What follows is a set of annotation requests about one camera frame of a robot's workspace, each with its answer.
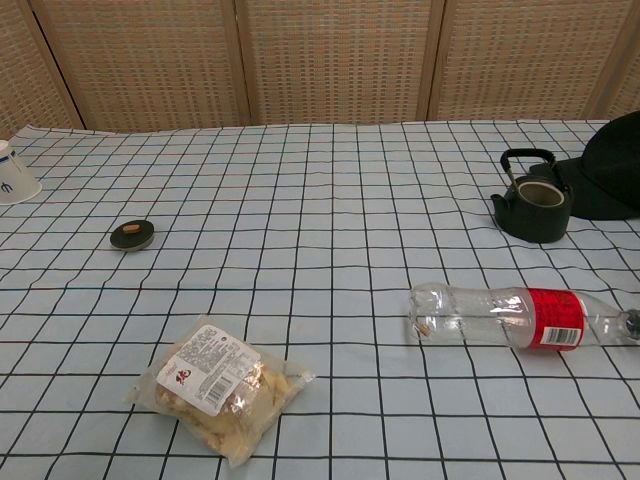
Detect black baseball cap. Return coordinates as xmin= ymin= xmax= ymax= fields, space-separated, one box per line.
xmin=542 ymin=110 xmax=640 ymax=221

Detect black teapot lid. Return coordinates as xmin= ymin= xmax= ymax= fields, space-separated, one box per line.
xmin=110 ymin=219 xmax=157 ymax=253

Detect white paper cup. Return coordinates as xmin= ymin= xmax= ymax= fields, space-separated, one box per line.
xmin=0 ymin=139 xmax=43 ymax=206

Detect checkered light blue tablecloth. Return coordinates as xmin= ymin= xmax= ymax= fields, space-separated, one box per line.
xmin=0 ymin=118 xmax=640 ymax=480

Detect clear packaged snack bag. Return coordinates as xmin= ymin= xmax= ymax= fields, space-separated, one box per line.
xmin=124 ymin=314 xmax=317 ymax=469

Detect woven bamboo screen panel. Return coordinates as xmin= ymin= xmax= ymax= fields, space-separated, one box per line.
xmin=584 ymin=0 xmax=640 ymax=121
xmin=233 ymin=0 xmax=446 ymax=126
xmin=27 ymin=0 xmax=251 ymax=131
xmin=418 ymin=0 xmax=624 ymax=122
xmin=0 ymin=0 xmax=84 ymax=139

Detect black cast iron teapot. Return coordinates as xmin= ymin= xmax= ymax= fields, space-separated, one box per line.
xmin=490 ymin=148 xmax=573 ymax=244

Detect clear plastic bottle red label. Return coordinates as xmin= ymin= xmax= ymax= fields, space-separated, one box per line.
xmin=408 ymin=282 xmax=640 ymax=353

